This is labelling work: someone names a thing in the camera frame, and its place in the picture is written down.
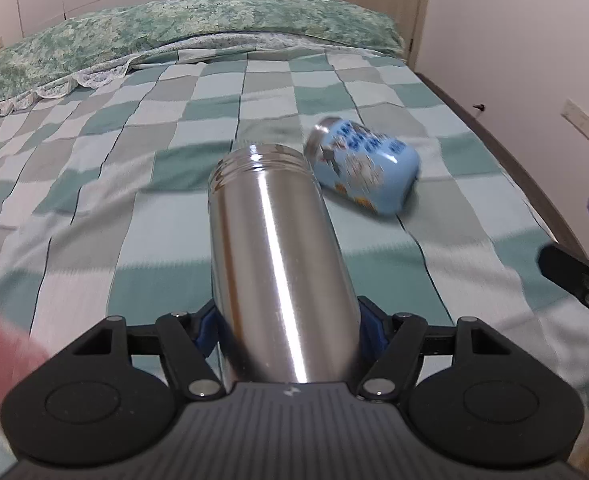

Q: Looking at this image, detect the dark wooden bed frame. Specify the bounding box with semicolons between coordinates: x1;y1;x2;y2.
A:
417;74;587;258

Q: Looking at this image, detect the tall stainless steel cup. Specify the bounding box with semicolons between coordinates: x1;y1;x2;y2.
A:
208;144;362;386

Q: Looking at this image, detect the green floral duvet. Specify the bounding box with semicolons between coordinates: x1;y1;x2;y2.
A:
0;0;405;103

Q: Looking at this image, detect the light blue cartoon cup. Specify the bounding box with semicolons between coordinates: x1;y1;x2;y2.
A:
303;117;421;217

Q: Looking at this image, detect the white wall switch plate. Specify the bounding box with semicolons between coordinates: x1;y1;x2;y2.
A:
560;99;589;140

